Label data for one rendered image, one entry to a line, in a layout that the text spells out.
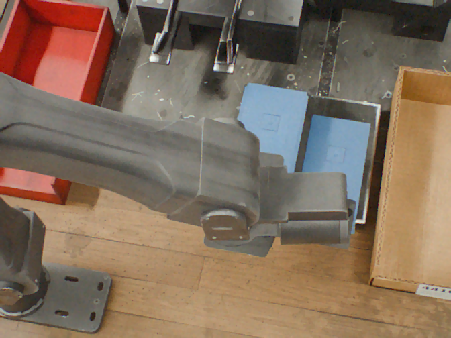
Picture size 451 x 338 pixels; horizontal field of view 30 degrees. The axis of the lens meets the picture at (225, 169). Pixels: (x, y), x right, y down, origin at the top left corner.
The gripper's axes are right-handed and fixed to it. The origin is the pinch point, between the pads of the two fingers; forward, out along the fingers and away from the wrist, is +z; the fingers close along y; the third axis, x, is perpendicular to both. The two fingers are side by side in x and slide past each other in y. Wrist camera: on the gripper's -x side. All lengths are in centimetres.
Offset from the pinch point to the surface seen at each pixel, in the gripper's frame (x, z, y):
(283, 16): 0.5, 11.0, 20.4
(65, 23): 28.9, 17.1, 15.9
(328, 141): -7.3, 9.9, 6.5
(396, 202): -16.3, 8.7, 0.9
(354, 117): -9.9, 12.3, 9.9
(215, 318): 1.7, 0.9, -14.7
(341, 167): -9.4, 8.4, 3.9
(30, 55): 32.5, 15.7, 11.0
